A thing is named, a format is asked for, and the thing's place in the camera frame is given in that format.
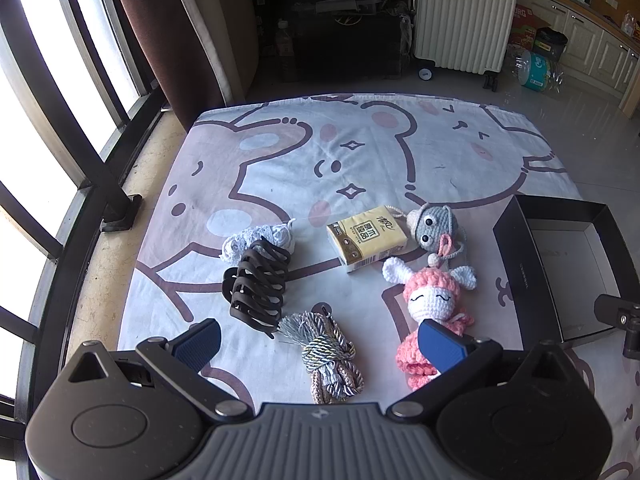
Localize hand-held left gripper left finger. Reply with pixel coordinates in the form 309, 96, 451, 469
67, 319, 253, 423

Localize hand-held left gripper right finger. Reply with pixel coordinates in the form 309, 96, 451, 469
387, 319, 576, 418

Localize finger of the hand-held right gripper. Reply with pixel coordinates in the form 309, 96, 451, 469
594, 294, 640, 332

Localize pink crochet doll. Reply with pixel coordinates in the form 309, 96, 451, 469
382, 256, 478, 392

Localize black hair claw clip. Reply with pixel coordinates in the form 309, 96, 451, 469
221, 238, 292, 339

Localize black cardboard box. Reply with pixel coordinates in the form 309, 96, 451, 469
492, 195, 633, 346

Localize silver and beige rope tieback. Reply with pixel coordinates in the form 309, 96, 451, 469
277, 302, 366, 405

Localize grey crocheted ball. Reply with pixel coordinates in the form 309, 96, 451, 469
385, 203, 468, 267

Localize yellow tissue pack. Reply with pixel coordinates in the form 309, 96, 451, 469
326, 205, 411, 275

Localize cartoon bear printed blanket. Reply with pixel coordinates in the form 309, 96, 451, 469
117, 92, 640, 480

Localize black window railing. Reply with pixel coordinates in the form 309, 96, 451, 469
0, 0, 166, 461

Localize cream kitchen cabinets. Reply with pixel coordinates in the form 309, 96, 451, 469
517, 0, 640, 111

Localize black trash bin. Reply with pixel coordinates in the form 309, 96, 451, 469
532, 26, 568, 61

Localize red cardboard box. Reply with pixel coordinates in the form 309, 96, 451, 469
510, 4, 548, 48

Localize brown curtain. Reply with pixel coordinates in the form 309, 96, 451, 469
105, 0, 261, 133

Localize clear water bottle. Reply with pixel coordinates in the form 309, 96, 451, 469
274, 19, 296, 83

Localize cream ribbed suitcase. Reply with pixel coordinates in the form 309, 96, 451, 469
412, 0, 521, 92

